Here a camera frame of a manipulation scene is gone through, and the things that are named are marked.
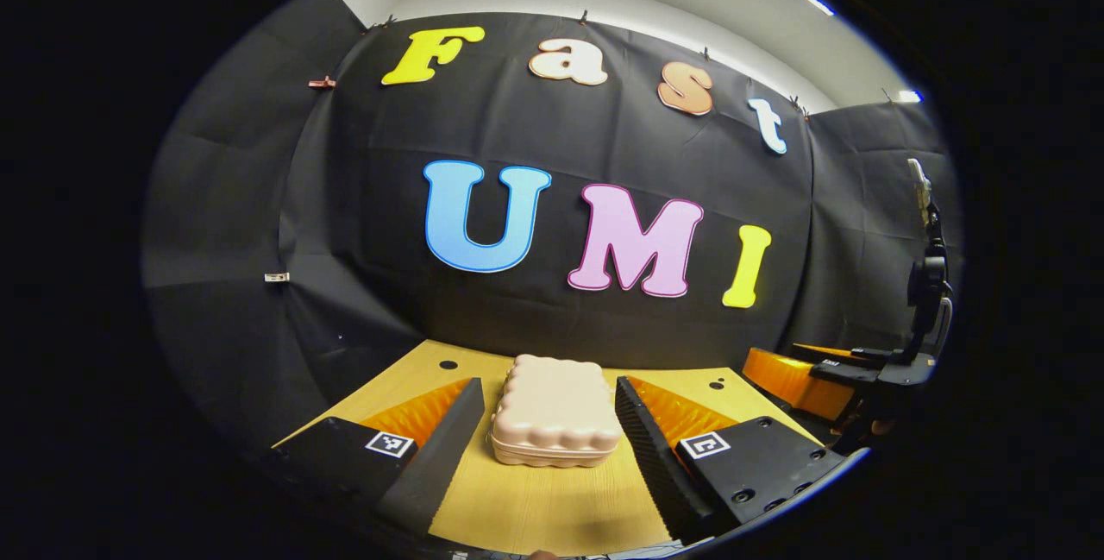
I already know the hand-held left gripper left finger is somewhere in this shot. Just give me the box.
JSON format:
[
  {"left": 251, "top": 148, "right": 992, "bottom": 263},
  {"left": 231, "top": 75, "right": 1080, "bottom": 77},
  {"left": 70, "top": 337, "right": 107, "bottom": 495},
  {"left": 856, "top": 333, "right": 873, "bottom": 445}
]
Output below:
[{"left": 270, "top": 375, "right": 487, "bottom": 538}]

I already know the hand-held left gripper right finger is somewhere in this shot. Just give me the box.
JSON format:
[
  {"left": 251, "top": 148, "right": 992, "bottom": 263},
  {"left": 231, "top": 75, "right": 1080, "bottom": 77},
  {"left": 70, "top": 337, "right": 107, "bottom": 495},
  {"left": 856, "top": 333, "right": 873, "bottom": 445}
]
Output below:
[{"left": 612, "top": 374, "right": 853, "bottom": 545}]

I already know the pink suitcase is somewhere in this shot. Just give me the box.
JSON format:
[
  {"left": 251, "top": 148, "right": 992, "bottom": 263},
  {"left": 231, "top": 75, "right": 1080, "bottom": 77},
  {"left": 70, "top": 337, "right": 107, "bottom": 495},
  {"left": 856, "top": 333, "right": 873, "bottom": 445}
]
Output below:
[{"left": 490, "top": 355, "right": 624, "bottom": 468}]

